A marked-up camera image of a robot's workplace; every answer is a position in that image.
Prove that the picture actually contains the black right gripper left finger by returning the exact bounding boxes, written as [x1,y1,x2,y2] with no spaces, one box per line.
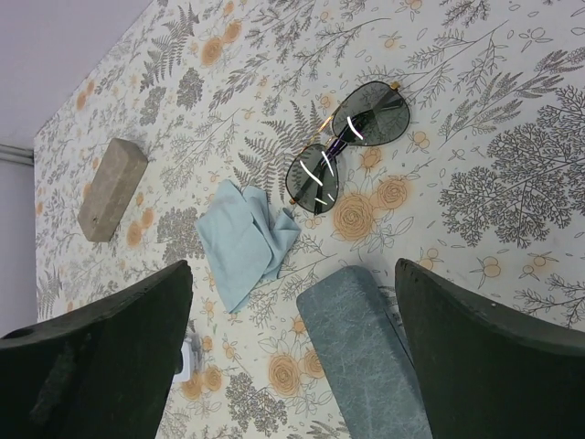
[1,261,193,438]

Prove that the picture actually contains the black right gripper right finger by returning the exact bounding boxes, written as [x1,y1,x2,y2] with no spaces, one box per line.
[395,258,584,438]

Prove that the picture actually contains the white framed sunglasses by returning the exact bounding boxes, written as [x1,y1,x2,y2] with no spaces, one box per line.
[174,333,202,382]

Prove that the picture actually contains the light blue cleaning cloth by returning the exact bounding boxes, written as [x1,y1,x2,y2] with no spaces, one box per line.
[196,180,301,313]

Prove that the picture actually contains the beige glasses case green lining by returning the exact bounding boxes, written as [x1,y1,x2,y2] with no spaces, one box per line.
[78,138,148,242]

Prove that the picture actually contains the black aviator sunglasses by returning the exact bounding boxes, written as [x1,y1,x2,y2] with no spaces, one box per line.
[285,80,410,215]

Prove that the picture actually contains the grey-blue glasses case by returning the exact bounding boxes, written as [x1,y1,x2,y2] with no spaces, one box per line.
[296,265,431,438]

